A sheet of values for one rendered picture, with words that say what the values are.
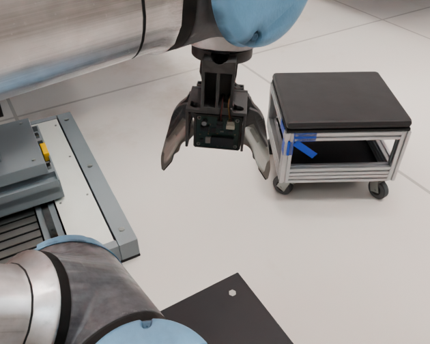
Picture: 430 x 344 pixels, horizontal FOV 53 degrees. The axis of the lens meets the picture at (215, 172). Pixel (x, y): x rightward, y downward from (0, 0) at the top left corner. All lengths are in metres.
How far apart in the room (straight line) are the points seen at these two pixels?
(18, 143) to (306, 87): 0.99
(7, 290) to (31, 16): 0.34
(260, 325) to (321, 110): 0.77
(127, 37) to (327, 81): 1.39
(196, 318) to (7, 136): 1.00
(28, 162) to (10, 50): 1.27
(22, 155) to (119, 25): 1.30
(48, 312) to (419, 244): 1.26
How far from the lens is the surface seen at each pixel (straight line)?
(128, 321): 0.51
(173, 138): 0.59
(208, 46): 0.47
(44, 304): 0.50
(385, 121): 1.44
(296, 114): 1.38
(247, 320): 0.89
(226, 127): 0.50
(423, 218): 1.64
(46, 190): 1.47
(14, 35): 0.21
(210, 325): 0.88
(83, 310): 0.52
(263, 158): 0.58
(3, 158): 1.52
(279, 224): 1.48
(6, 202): 1.48
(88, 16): 0.22
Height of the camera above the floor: 1.06
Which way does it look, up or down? 40 degrees down
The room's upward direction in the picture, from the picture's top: straight up
